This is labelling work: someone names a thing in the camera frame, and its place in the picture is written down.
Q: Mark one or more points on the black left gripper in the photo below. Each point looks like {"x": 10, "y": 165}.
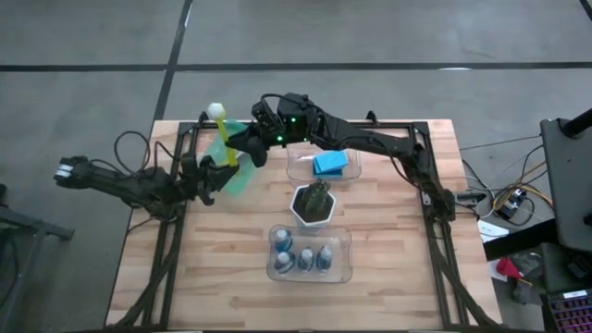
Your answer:
{"x": 192, "y": 178}

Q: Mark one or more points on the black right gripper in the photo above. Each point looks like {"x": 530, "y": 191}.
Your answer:
{"x": 268, "y": 138}

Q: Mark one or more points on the yellow-green white-headed brush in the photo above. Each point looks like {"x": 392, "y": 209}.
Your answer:
{"x": 216, "y": 111}

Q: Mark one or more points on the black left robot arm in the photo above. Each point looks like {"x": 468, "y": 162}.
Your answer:
{"x": 120, "y": 185}

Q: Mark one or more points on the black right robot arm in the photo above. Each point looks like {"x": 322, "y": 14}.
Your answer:
{"x": 370, "y": 139}

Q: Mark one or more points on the green transparent plastic tray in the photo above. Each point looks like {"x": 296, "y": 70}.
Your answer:
{"x": 238, "y": 182}

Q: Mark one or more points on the clear plastic bin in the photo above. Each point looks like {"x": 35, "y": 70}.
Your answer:
{"x": 296, "y": 168}
{"x": 342, "y": 240}

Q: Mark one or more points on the green cactus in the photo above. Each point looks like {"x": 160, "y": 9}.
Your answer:
{"x": 316, "y": 196}

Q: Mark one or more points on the potted cactus in white pot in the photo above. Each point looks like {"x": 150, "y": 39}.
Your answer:
{"x": 314, "y": 225}

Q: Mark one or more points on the black chair base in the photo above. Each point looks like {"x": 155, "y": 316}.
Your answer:
{"x": 32, "y": 226}

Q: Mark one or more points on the white paper sheet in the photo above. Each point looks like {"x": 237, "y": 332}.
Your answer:
{"x": 490, "y": 229}

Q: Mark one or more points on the small blue black device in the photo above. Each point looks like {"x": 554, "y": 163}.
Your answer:
{"x": 513, "y": 205}

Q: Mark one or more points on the red object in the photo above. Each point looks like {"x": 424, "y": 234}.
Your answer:
{"x": 506, "y": 267}

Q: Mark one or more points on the grey black bag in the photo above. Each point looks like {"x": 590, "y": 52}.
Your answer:
{"x": 529, "y": 266}

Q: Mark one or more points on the black pole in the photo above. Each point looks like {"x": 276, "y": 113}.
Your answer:
{"x": 580, "y": 124}

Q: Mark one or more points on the backlit computer keyboard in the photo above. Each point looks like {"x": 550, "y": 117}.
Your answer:
{"x": 569, "y": 316}

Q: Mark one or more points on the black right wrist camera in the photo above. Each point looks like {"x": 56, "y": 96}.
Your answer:
{"x": 263, "y": 113}

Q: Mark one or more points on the black metal table frame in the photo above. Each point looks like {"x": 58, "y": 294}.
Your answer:
{"x": 393, "y": 125}

